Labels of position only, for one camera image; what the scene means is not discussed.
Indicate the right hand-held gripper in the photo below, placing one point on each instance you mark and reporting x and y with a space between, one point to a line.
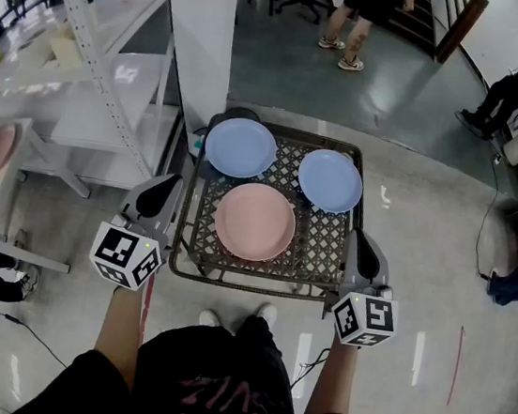
364 321

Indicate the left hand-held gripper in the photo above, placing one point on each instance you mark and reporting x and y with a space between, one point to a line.
123 252

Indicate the blue big plate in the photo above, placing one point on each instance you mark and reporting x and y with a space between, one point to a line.
240 148
329 181

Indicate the pink big plate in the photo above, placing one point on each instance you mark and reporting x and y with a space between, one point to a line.
254 222

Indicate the person's left forearm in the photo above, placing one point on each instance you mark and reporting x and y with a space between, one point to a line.
119 334

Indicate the person's right forearm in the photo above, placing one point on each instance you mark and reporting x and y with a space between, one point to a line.
333 381

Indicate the small teal object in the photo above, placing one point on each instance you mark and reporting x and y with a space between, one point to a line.
197 147

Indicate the person's right white shoe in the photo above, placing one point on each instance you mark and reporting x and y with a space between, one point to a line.
266 313

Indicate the person's white shoe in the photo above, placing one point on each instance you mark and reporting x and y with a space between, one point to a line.
210 318
266 313

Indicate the person's black trousers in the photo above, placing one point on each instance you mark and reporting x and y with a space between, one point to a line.
259 329

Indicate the person's left white shoe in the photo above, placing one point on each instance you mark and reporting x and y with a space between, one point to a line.
210 318

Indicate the white metal shelf rack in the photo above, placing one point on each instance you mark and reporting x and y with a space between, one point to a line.
129 80

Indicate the pale pink dish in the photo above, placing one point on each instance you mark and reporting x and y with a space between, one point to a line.
0 148

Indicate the beige cardboard box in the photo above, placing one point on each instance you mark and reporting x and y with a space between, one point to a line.
66 53

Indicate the white square pillar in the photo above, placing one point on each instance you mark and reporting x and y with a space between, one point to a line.
202 28

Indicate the person's black printed shirt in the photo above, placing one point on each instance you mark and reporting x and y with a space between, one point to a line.
216 385

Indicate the dark wooden staircase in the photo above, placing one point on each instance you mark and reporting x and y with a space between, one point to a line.
418 19

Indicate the brown wooden stair post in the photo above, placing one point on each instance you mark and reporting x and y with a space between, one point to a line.
460 29

